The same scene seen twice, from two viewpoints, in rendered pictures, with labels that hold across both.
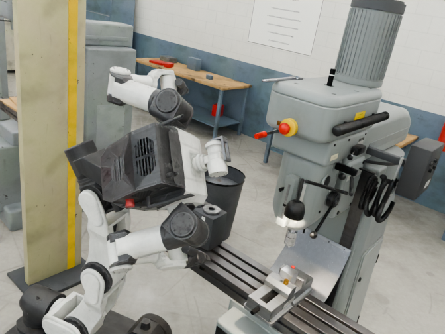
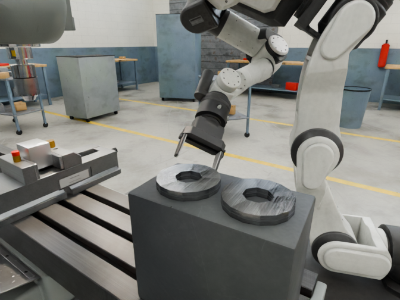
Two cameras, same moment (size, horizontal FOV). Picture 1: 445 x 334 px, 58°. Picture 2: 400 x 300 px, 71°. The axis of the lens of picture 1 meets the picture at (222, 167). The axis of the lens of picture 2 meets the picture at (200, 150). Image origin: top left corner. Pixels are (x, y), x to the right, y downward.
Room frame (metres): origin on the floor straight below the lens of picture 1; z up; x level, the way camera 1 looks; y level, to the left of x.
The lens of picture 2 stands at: (2.16, 0.02, 1.31)
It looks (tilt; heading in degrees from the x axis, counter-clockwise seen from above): 21 degrees down; 177
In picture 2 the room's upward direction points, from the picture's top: straight up
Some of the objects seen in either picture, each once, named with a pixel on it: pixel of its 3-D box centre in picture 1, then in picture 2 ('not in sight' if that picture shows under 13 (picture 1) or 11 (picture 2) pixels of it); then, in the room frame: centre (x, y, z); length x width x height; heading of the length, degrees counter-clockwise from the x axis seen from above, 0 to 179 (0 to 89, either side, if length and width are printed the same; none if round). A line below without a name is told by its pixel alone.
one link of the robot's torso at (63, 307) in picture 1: (75, 318); (346, 242); (1.41, 0.56, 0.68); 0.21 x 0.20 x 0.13; 73
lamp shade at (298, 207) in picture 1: (295, 208); not in sight; (1.32, -0.29, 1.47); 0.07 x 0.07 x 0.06
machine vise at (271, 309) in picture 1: (281, 288); (50, 169); (1.46, -0.34, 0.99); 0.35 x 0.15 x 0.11; 142
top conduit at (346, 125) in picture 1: (363, 122); not in sight; (1.44, -0.47, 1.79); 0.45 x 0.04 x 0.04; 143
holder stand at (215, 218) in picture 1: (201, 221); (219, 247); (1.84, 0.06, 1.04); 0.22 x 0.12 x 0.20; 57
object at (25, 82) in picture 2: (291, 237); (25, 81); (1.50, -0.34, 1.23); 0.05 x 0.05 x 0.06
